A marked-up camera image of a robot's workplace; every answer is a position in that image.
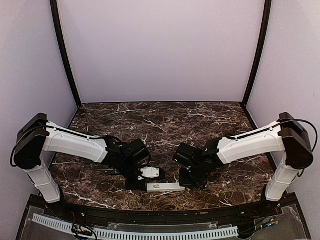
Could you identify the right black frame post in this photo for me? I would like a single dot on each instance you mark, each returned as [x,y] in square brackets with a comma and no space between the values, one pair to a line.
[259,51]

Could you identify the white remote control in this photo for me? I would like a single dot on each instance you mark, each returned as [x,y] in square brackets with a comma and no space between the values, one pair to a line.
[165,187]

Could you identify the black front rail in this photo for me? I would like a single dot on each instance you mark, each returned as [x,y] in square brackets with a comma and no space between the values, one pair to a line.
[241,214]

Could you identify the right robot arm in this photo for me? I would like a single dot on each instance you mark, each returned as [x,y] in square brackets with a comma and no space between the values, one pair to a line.
[285,135]

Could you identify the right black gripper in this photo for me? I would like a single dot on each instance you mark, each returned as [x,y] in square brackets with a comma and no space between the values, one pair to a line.
[184,181]

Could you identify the black frame post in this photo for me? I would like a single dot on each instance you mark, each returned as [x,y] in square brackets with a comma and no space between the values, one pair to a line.
[259,51]
[63,52]

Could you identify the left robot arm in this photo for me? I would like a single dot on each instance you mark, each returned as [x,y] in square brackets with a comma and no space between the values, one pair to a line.
[40,135]

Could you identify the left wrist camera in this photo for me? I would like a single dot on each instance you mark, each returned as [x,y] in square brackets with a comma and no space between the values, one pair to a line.
[148,172]

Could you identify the left black frame post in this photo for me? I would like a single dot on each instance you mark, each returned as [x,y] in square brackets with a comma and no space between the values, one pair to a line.
[63,52]

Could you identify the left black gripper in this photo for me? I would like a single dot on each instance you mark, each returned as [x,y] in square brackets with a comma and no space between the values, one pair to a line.
[129,186]

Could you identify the white slotted cable duct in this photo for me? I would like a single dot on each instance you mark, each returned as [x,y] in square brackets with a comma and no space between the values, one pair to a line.
[121,231]

